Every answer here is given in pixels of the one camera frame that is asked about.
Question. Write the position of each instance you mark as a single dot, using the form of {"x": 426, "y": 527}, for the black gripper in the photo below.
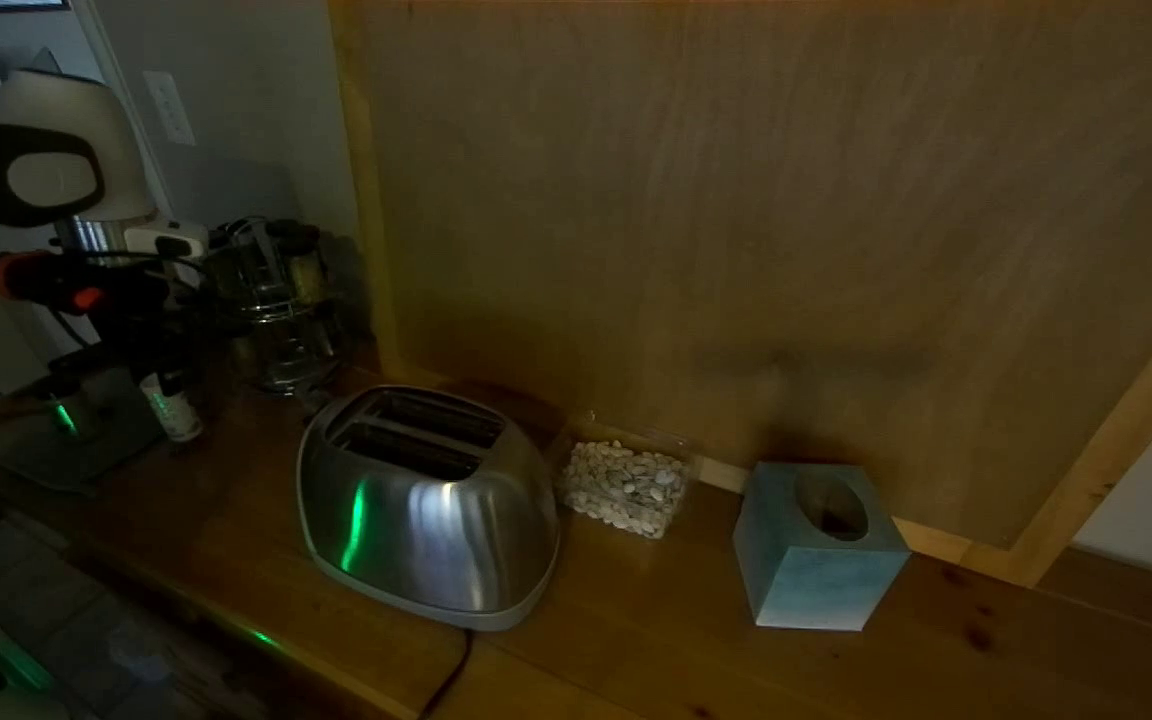
{"x": 130, "y": 302}

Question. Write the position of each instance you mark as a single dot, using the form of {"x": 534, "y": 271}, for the dark grey table mat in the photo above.
{"x": 81, "y": 461}

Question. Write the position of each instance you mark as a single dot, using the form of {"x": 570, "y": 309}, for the stainless steel toaster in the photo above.
{"x": 429, "y": 521}

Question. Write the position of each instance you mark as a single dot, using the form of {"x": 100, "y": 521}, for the blue cube tissue box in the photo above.
{"x": 819, "y": 560}

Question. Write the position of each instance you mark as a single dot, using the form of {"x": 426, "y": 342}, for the white capped spice bottle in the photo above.
{"x": 179, "y": 419}

